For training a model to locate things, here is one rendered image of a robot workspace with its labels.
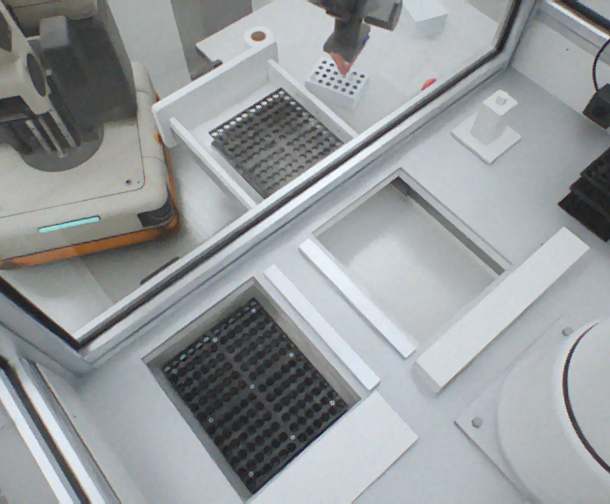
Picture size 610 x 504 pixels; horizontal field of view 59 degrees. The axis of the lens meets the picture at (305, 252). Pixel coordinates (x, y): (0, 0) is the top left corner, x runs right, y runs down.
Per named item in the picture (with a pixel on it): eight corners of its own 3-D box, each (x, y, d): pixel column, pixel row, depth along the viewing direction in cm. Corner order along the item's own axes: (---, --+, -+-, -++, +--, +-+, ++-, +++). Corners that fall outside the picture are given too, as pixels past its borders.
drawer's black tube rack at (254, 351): (169, 378, 85) (159, 367, 79) (257, 311, 90) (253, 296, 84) (255, 496, 77) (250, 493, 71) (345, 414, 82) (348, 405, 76)
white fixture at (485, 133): (449, 133, 94) (463, 92, 85) (481, 109, 96) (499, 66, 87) (488, 165, 90) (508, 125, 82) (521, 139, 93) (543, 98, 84)
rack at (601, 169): (556, 204, 87) (581, 172, 79) (599, 166, 90) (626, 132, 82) (605, 243, 83) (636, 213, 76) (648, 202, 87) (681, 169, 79)
